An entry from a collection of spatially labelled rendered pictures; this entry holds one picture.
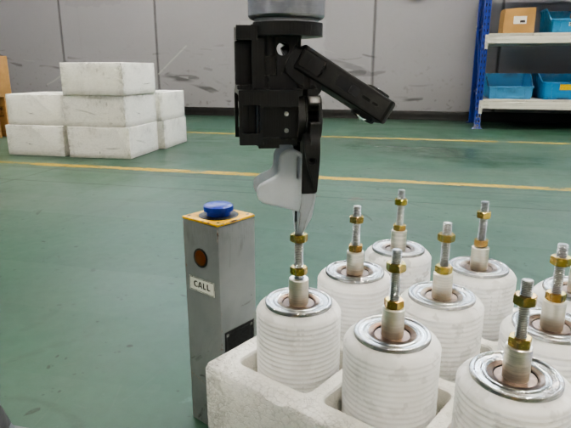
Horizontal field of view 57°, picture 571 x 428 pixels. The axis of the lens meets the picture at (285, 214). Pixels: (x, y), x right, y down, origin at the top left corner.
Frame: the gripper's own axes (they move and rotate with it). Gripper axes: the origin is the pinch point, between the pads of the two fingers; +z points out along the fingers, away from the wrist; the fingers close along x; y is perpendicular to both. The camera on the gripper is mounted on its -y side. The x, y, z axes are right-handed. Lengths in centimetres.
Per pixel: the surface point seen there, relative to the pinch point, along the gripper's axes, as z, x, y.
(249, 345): 16.8, -3.9, 6.0
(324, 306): 9.5, 2.1, -1.8
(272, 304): 9.5, 0.6, 3.7
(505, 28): -49, -381, -242
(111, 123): 14, -264, 63
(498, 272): 9.4, -4.6, -26.2
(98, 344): 35, -41, 32
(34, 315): 35, -56, 48
